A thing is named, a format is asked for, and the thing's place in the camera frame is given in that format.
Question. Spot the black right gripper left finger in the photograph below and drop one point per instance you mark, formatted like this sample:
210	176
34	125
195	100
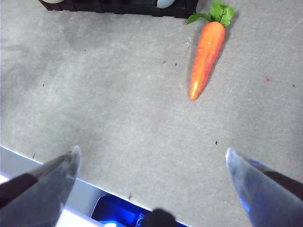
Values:
35	201

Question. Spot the black round object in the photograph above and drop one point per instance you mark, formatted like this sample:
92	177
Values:
158	218

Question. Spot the cream plate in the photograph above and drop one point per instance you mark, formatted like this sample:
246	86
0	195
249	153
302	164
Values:
53	1

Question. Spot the black plate rack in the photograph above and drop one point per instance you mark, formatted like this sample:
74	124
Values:
118	9

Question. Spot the orange carrot with green leaves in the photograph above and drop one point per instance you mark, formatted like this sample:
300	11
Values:
206	59

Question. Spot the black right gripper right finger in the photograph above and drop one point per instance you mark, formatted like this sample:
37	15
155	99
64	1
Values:
267	196

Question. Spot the blue lit device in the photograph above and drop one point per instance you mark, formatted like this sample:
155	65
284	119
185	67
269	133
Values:
113	210

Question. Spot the blue plate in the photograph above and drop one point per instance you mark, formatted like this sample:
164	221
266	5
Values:
164	3

